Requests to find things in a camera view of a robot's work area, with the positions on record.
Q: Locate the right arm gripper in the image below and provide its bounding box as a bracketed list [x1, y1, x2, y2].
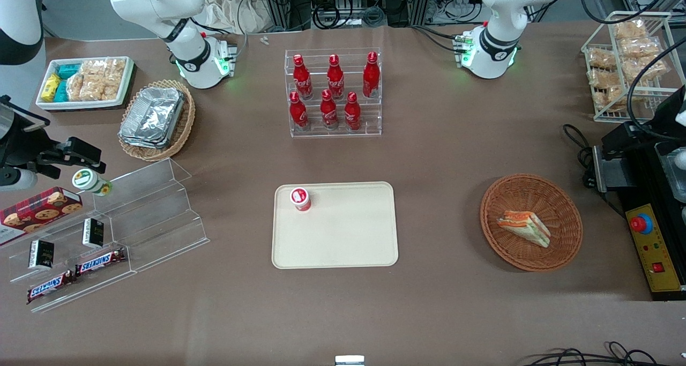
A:
[0, 95, 107, 175]

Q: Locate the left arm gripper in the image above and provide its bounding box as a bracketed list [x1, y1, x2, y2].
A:
[650, 85, 686, 141]

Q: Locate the plastic-wrapped triangle sandwich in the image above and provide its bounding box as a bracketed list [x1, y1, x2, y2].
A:
[497, 211, 551, 248]

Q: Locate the white rectangular snack tray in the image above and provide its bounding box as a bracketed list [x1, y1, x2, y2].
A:
[35, 56, 135, 111]

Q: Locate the oval light wicker basket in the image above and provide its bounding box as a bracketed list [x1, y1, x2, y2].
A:
[117, 79, 196, 162]

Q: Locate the aluminium foil tray stack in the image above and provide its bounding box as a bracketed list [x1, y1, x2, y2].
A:
[119, 86, 186, 150]

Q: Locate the round brown wicker basket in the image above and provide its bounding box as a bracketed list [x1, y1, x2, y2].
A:
[480, 174, 584, 273]

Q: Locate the beige plastic serving tray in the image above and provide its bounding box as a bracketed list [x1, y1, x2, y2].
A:
[271, 181, 399, 270]

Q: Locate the green-lidded white cup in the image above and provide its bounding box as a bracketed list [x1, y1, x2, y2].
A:
[72, 169, 113, 197]

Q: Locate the black box appliance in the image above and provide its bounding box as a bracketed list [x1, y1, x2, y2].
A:
[592, 121, 660, 195]

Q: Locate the fried snack clear pack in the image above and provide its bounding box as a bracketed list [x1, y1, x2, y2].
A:
[588, 69, 622, 88]
[632, 55, 668, 80]
[586, 47, 618, 69]
[619, 38, 661, 58]
[613, 20, 647, 40]
[592, 86, 625, 112]

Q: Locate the red tartan cookie box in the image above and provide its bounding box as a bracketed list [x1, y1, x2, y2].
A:
[0, 186, 84, 247]

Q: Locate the clear plastic container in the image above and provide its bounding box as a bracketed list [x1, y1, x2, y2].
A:
[655, 143, 686, 201]

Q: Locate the rice cracker clear pack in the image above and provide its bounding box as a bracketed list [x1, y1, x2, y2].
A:
[67, 74, 87, 102]
[105, 58, 127, 100]
[80, 59, 108, 101]

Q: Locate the yellow snack pack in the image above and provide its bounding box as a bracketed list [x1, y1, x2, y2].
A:
[41, 73, 62, 102]

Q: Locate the small black box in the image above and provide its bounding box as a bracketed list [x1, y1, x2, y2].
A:
[28, 240, 55, 271]
[82, 218, 105, 249]

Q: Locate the Snickers chocolate bar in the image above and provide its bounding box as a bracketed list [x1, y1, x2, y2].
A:
[75, 248, 127, 277]
[27, 270, 76, 304]

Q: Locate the clear acrylic stepped shelf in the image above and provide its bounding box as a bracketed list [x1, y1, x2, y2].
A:
[8, 158, 211, 314]

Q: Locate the black yellow control box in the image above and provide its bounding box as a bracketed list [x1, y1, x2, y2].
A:
[625, 203, 686, 302]

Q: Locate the beige cloth bag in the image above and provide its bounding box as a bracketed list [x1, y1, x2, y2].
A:
[201, 0, 274, 34]

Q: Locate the red cola bottle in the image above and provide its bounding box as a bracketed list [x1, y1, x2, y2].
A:
[326, 54, 345, 100]
[344, 91, 362, 131]
[289, 91, 310, 131]
[320, 89, 339, 130]
[293, 54, 314, 100]
[362, 51, 381, 99]

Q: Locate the red-lidded white cup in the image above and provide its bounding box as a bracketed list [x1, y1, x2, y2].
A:
[290, 187, 312, 212]

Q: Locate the clear acrylic bottle rack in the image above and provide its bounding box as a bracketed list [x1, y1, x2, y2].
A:
[284, 48, 383, 138]

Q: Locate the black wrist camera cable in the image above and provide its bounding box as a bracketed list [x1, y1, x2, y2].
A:
[626, 31, 686, 141]

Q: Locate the white wire rack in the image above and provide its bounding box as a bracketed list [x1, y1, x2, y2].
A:
[581, 11, 686, 123]

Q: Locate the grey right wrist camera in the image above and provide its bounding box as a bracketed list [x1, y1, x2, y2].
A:
[0, 168, 38, 191]

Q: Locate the black appliance power cable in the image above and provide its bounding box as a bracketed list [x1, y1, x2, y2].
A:
[563, 124, 596, 189]

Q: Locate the black cable bundle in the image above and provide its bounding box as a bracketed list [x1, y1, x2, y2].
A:
[523, 342, 686, 366]

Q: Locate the black arm base cable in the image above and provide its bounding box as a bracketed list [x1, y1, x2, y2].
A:
[410, 26, 467, 53]

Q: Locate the aluminium frame equipment rack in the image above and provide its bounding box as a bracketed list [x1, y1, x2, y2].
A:
[260, 0, 483, 29]

